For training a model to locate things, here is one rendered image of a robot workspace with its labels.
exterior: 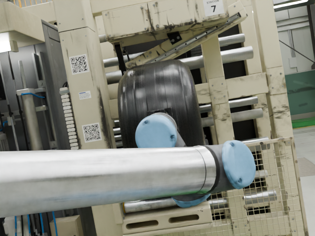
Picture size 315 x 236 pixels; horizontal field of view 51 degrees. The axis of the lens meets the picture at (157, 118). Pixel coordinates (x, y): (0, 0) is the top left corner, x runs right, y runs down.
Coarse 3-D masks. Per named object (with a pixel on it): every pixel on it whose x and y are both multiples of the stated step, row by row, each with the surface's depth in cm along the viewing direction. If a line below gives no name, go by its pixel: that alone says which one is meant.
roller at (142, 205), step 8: (136, 200) 132; (144, 200) 131; (152, 200) 131; (160, 200) 130; (168, 200) 130; (208, 200) 129; (128, 208) 131; (136, 208) 131; (144, 208) 131; (152, 208) 131
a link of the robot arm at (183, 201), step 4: (172, 196) 74; (176, 196) 73; (180, 196) 72; (184, 196) 72; (188, 196) 71; (192, 196) 71; (196, 196) 71; (200, 196) 72; (204, 196) 72; (208, 196) 73; (176, 200) 73; (180, 200) 73; (184, 200) 72; (188, 200) 72; (192, 200) 71; (196, 200) 71; (200, 200) 71; (180, 204) 73; (184, 204) 72; (188, 204) 72; (192, 204) 72; (196, 204) 72
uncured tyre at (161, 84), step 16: (144, 64) 138; (160, 64) 131; (176, 64) 129; (128, 80) 126; (144, 80) 123; (160, 80) 122; (176, 80) 120; (192, 80) 126; (128, 96) 120; (144, 96) 119; (160, 96) 118; (176, 96) 117; (192, 96) 119; (128, 112) 118; (144, 112) 116; (176, 112) 115; (192, 112) 117; (128, 128) 117; (192, 128) 115; (128, 144) 118; (192, 144) 116
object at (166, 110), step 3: (165, 108) 93; (168, 108) 93; (171, 108) 97; (147, 111) 93; (150, 111) 87; (153, 111) 87; (156, 111) 88; (159, 111) 87; (162, 111) 87; (165, 111) 93; (168, 111) 96; (171, 111) 93; (147, 114) 93; (168, 114) 93; (171, 114) 93
